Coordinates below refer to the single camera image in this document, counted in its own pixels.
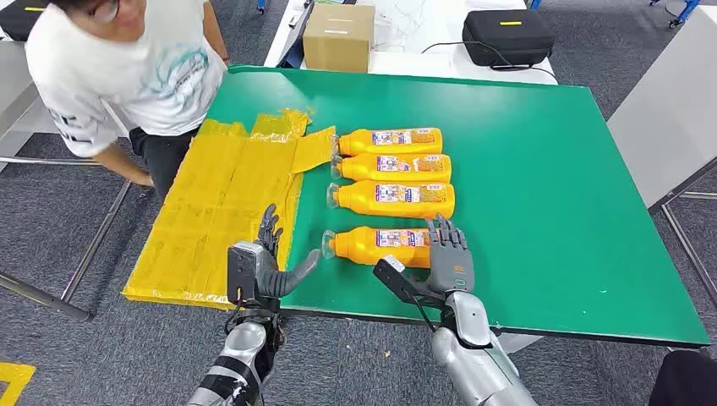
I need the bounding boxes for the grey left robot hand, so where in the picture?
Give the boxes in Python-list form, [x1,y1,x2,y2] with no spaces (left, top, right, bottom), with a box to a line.
[255,204,321,301]

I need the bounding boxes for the brown cardboard box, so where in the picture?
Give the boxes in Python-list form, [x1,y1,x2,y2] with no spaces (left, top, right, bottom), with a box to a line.
[303,3,375,74]

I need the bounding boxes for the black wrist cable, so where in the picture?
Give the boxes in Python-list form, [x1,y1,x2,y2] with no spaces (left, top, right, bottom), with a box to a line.
[223,302,250,337]
[411,295,438,332]

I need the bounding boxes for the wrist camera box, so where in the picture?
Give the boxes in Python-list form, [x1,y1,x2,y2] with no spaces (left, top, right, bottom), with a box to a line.
[373,255,449,310]
[227,242,265,306]

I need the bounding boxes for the blue metal cart frame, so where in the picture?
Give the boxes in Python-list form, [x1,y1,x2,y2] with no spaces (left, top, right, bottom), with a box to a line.
[649,0,701,29]

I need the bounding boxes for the black zip case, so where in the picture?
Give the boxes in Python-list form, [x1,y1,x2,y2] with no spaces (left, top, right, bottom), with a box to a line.
[0,0,49,42]

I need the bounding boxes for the white background table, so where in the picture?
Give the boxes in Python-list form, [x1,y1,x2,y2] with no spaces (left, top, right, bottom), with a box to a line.
[263,0,560,86]

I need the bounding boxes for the person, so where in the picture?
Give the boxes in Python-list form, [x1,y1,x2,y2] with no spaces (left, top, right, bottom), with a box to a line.
[25,0,232,197]

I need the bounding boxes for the white table foot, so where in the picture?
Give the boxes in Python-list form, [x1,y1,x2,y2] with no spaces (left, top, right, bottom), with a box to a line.
[492,333,544,356]

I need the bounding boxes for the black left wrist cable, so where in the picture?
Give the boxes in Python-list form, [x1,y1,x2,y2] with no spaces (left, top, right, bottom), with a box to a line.
[223,302,250,337]

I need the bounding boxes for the black eyeglasses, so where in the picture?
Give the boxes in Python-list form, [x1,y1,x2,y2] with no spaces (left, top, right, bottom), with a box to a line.
[89,0,122,25]

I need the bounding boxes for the black power cable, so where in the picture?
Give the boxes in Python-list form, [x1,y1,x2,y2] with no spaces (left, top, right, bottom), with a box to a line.
[421,41,558,80]

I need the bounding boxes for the black case with cable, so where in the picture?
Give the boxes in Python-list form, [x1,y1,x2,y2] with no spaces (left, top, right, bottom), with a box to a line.
[462,9,556,69]

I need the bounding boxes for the orange detergent bottle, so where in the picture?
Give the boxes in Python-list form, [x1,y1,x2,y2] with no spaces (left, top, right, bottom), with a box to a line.
[326,178,456,221]
[330,153,452,185]
[335,127,444,158]
[321,225,435,269]

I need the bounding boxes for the black object on floor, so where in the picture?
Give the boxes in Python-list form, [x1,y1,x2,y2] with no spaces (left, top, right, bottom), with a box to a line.
[649,349,717,406]

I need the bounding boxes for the yellow floor tape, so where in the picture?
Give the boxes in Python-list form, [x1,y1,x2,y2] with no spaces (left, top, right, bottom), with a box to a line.
[0,362,36,406]

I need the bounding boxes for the yellow taped cardboard mat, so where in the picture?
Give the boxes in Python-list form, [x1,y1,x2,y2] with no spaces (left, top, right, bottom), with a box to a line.
[122,107,337,310]

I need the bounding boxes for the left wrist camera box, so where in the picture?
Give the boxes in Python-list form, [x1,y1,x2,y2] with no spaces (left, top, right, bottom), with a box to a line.
[227,242,265,306]

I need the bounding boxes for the grey table with metal frame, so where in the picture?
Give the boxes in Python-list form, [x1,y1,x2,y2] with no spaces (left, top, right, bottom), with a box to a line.
[606,5,717,310]

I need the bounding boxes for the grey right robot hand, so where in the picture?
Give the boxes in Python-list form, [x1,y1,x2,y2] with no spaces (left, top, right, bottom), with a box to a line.
[425,214,475,294]

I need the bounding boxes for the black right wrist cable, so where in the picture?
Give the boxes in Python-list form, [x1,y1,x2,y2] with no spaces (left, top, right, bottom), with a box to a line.
[411,295,438,332]

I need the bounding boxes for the steel side table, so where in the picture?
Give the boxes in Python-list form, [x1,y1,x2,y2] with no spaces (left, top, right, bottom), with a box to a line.
[0,39,135,323]

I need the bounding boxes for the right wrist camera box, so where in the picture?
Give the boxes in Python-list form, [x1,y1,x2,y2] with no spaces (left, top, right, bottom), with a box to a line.
[373,255,449,310]

